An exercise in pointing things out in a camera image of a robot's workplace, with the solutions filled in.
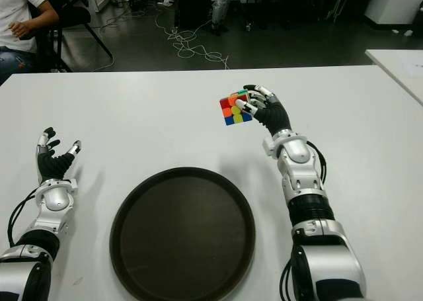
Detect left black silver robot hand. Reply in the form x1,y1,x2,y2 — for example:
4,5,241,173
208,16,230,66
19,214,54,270
35,126,83,183

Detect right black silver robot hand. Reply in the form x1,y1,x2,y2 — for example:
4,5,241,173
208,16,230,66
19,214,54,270
236,84,293,137

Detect multicoloured Rubik's cube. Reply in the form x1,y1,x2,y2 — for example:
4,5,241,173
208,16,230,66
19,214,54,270
219,89,254,126

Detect round dark brown plate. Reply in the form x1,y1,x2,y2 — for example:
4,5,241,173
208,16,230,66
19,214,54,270
109,167,256,301

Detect silver humanoid robot legs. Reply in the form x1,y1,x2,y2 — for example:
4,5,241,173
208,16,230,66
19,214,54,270
211,0,229,36

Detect white side table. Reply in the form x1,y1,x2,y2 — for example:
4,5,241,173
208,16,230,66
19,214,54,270
364,49,423,107

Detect white paper sheet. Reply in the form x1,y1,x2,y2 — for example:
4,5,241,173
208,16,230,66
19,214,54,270
403,61,423,79

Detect black office chair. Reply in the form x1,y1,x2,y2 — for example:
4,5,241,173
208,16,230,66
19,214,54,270
19,0,115,73

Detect seated person in white shirt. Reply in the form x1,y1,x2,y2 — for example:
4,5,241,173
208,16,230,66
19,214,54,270
0,0,60,83

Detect white cabinet with black base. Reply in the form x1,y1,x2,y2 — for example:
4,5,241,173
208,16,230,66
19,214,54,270
363,0,423,26

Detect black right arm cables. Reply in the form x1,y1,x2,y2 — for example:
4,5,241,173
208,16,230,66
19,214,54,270
279,140,328,301

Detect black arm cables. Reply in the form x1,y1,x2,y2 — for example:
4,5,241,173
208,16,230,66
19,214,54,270
279,140,328,301
8,190,42,247

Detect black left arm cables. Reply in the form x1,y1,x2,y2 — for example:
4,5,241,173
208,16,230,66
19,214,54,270
8,190,42,247

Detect tangled white floor cable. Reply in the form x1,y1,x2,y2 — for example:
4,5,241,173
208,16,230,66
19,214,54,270
155,0,231,70

